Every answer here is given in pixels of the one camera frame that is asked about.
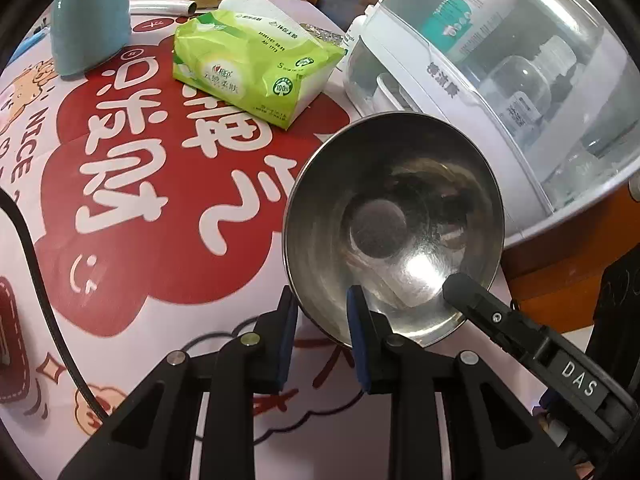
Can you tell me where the pink steel bowl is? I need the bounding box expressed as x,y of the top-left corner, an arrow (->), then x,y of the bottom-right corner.
282,112 -> 504,347

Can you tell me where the pink printed tablecloth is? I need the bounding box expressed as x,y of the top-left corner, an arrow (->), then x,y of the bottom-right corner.
1,16 -> 390,479

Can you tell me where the white bottle sterilizer appliance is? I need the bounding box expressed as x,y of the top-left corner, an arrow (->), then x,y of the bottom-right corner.
344,0 -> 639,246

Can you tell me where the green tissue pack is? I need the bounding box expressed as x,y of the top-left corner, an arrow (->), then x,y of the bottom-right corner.
172,0 -> 345,130

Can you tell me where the plastic wrap roll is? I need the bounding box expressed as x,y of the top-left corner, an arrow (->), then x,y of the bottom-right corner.
129,0 -> 198,16

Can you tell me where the teal canister brown lid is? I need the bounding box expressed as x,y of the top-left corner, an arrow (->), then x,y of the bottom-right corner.
50,0 -> 131,79

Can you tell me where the black cable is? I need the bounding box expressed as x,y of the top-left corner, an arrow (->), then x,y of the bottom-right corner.
0,186 -> 367,446

